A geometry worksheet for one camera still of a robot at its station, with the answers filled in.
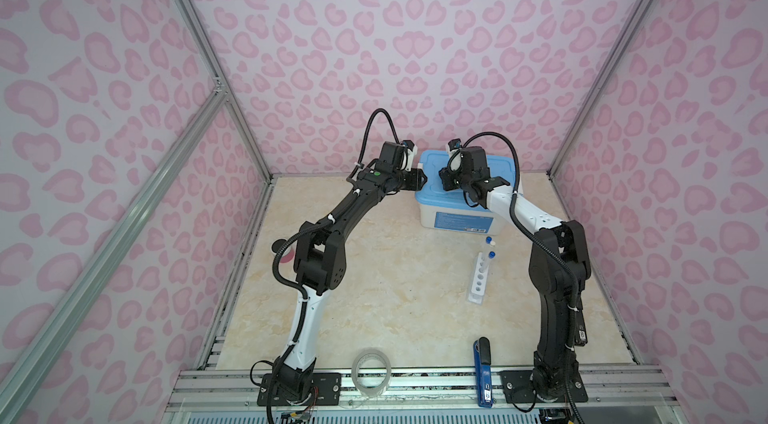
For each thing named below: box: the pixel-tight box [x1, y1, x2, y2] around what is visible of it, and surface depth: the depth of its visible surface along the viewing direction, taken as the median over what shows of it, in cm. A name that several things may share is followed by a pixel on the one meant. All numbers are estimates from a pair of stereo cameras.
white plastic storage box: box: [419, 205, 497, 236], surface depth 98 cm
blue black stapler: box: [474, 336, 493, 408], surface depth 74 cm
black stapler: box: [574, 310, 588, 347], surface depth 80 cm
